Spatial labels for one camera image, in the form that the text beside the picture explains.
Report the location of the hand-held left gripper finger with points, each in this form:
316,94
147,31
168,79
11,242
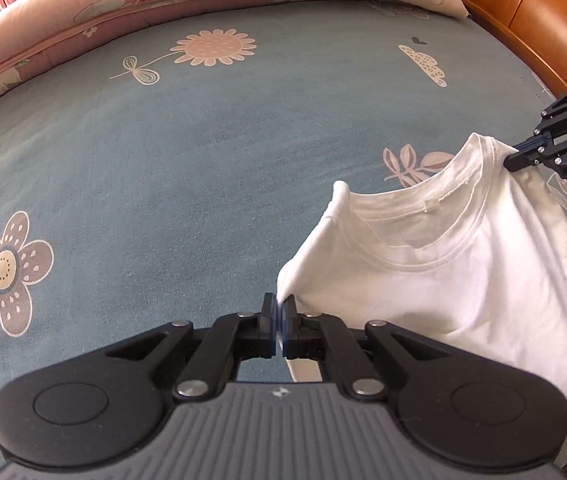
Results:
284,325
272,325

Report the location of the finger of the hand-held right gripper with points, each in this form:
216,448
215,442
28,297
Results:
563,120
538,156

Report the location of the white printed t-shirt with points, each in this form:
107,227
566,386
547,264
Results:
463,285

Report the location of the wooden headboard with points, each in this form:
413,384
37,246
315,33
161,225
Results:
538,0

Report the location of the blue floral bed sheet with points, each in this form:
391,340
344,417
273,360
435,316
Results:
213,160

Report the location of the pink floral quilt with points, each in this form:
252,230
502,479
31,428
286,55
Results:
88,0

